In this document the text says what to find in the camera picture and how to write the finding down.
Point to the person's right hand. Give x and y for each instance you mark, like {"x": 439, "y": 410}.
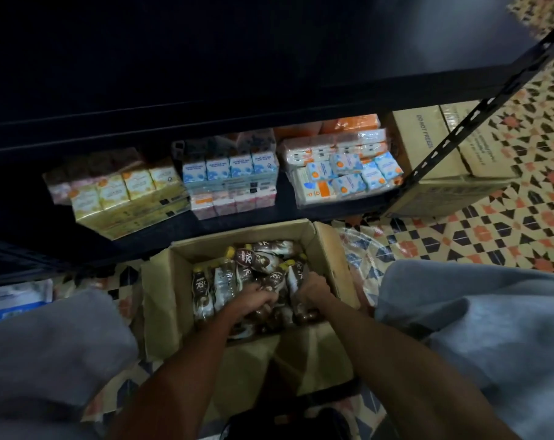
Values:
{"x": 317, "y": 290}

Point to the stack of orange packets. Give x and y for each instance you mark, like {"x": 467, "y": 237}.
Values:
{"x": 345, "y": 123}

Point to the person's left fingers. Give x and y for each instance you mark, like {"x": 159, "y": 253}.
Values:
{"x": 268, "y": 301}

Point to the person's left forearm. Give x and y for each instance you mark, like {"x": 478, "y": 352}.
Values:
{"x": 185, "y": 375}

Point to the stack of yellow tissue packets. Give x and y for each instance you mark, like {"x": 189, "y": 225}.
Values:
{"x": 121, "y": 196}

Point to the person's left hand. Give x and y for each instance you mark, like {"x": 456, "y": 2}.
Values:
{"x": 257, "y": 302}

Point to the black metal shelf rack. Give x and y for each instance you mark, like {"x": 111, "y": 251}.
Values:
{"x": 167, "y": 109}

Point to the stack of blue pink cartons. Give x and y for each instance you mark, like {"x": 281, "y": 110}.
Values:
{"x": 231, "y": 178}

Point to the person's leg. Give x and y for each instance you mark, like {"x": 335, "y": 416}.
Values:
{"x": 487, "y": 325}
{"x": 48, "y": 361}

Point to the person's right forearm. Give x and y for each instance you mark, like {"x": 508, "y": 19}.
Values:
{"x": 396, "y": 361}

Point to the person's right fingers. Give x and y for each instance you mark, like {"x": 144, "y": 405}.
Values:
{"x": 306, "y": 295}

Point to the closed brown cardboard carton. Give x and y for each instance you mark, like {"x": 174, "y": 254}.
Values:
{"x": 483, "y": 146}
{"x": 423, "y": 141}

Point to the pile of brown bottles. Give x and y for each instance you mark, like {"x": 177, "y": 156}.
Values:
{"x": 240, "y": 274}

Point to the brown drink bottle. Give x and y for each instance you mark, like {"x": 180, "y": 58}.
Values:
{"x": 296, "y": 279}

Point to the person's left leg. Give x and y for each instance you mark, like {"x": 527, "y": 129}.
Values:
{"x": 48, "y": 361}

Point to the bundle of blue white packets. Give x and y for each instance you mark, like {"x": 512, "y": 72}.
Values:
{"x": 345, "y": 178}

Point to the person's right leg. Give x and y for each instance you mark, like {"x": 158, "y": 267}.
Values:
{"x": 487, "y": 325}

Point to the flat brown cardboard carton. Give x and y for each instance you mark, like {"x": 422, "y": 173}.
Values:
{"x": 442, "y": 196}

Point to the blue white package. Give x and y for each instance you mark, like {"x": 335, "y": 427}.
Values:
{"x": 11, "y": 297}

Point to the clear plastic wrap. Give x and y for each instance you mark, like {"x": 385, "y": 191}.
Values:
{"x": 366, "y": 251}

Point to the open cardboard box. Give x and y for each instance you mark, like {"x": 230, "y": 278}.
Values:
{"x": 176, "y": 293}

